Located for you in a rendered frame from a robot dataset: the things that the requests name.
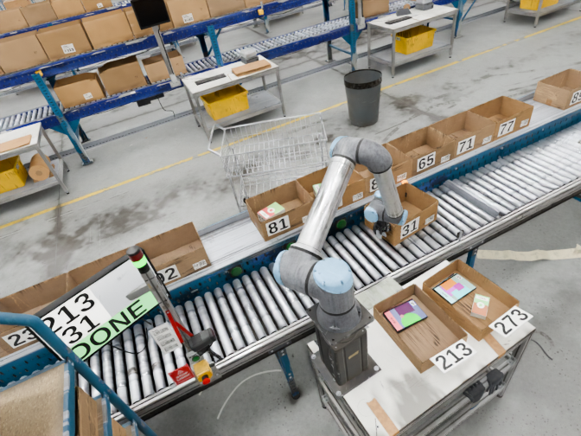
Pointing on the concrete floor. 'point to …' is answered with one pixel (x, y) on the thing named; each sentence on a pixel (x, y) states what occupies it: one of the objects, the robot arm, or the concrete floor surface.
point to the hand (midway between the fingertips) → (379, 236)
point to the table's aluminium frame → (431, 408)
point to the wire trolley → (266, 158)
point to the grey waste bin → (363, 96)
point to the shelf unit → (57, 394)
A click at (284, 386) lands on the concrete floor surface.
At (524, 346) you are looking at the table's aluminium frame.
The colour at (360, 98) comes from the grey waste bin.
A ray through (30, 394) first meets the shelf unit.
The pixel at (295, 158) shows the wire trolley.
